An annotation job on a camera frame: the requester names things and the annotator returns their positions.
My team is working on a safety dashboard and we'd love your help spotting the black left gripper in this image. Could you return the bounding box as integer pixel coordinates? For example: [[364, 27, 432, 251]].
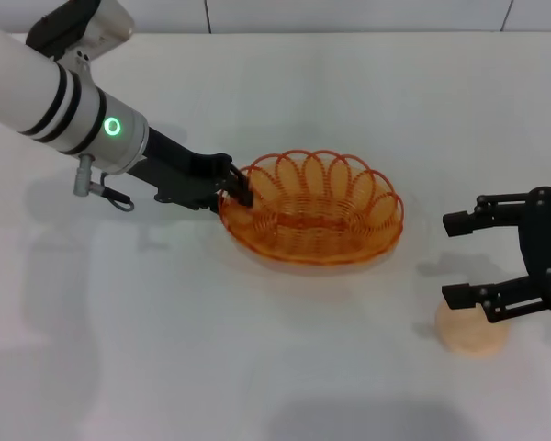
[[127, 124, 256, 215]]

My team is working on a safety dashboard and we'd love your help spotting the grey cable connector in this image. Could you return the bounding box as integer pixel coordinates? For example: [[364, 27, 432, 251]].
[[72, 153, 96, 198]]

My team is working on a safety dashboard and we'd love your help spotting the orange wire basket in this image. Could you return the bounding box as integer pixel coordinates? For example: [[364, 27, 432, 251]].
[[216, 147, 405, 267]]

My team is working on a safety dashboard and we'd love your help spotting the black cable with plug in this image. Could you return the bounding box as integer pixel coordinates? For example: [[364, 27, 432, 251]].
[[89, 172, 135, 213]]

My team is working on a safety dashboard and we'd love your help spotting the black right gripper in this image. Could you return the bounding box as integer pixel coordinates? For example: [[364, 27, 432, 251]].
[[441, 185, 551, 325]]

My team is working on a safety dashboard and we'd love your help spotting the pale round bread bun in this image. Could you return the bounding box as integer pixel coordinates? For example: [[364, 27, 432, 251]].
[[433, 302, 510, 359]]

